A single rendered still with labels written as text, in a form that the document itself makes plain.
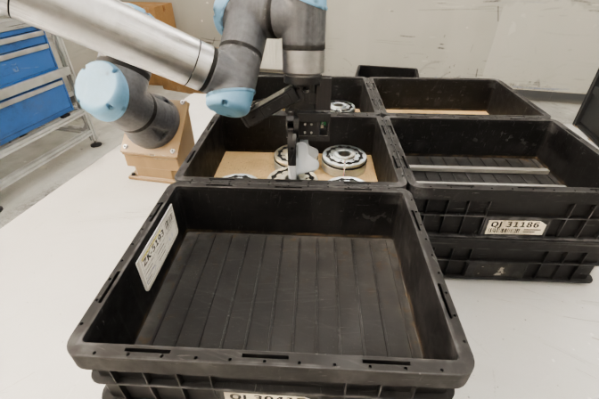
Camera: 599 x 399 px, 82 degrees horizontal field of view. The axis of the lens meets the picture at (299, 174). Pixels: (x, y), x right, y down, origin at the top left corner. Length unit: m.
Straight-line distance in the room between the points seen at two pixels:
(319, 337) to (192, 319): 0.18
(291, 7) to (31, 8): 0.34
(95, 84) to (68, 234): 0.36
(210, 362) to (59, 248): 0.63
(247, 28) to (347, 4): 3.22
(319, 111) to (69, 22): 0.39
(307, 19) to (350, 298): 0.44
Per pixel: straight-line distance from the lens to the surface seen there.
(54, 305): 0.82
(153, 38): 0.55
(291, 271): 0.57
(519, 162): 0.98
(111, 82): 0.85
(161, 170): 1.04
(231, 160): 0.85
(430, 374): 0.38
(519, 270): 0.81
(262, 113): 0.63
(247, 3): 0.64
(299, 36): 0.60
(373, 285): 0.56
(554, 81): 4.26
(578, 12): 4.14
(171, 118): 0.98
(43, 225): 1.04
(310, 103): 0.64
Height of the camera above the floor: 1.25
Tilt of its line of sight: 33 degrees down
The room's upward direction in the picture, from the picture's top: straight up
